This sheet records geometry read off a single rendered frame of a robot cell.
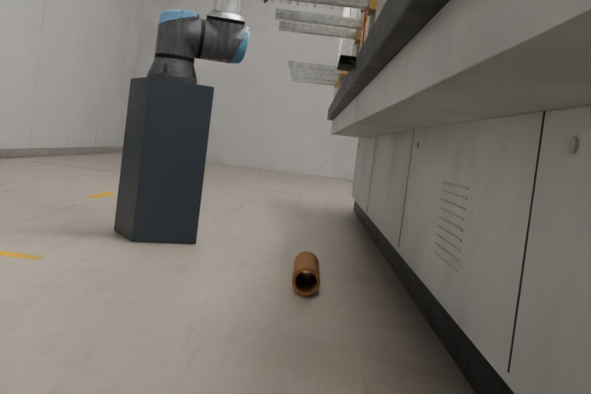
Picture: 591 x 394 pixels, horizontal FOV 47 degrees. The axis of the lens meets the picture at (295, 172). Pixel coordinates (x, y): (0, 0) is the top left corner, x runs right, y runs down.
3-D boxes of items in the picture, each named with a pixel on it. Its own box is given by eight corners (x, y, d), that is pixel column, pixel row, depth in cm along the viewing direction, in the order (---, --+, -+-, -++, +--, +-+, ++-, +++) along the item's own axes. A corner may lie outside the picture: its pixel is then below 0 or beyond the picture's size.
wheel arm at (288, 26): (278, 31, 241) (280, 18, 241) (278, 32, 244) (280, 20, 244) (399, 46, 240) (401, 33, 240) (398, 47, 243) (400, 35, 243)
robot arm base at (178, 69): (156, 77, 247) (158, 50, 246) (140, 79, 263) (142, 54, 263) (204, 85, 256) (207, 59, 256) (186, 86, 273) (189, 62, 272)
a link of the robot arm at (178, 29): (153, 55, 264) (158, 10, 264) (197, 62, 269) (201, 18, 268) (156, 51, 250) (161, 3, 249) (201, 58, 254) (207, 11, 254)
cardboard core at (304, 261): (294, 266, 193) (295, 250, 223) (290, 294, 193) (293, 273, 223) (321, 269, 192) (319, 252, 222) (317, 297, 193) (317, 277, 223)
